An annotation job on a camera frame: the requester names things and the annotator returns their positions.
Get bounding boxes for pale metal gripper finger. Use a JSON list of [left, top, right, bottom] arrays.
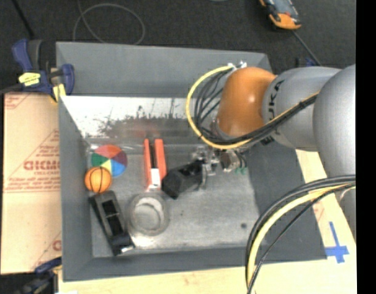
[[192, 149, 214, 165], [201, 163, 217, 190]]

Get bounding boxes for black block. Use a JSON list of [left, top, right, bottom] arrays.
[[161, 160, 207, 200]]

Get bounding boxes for orange and white stapler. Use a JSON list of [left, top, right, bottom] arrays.
[[143, 138, 168, 192]]

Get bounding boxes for grey metal bin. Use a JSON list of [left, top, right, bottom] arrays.
[[55, 41, 327, 281]]

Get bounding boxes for clear glass cup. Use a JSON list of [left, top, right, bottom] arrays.
[[126, 192, 171, 237]]

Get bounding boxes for multicoloured ball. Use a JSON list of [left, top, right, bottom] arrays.
[[91, 144, 129, 178]]

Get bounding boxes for orange ball with black lines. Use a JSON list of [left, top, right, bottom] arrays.
[[84, 166, 113, 194]]

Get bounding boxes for black tape dispenser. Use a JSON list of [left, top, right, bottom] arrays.
[[88, 190, 135, 257]]

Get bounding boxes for brown cardboard board red print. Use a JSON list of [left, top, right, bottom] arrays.
[[0, 92, 62, 275]]

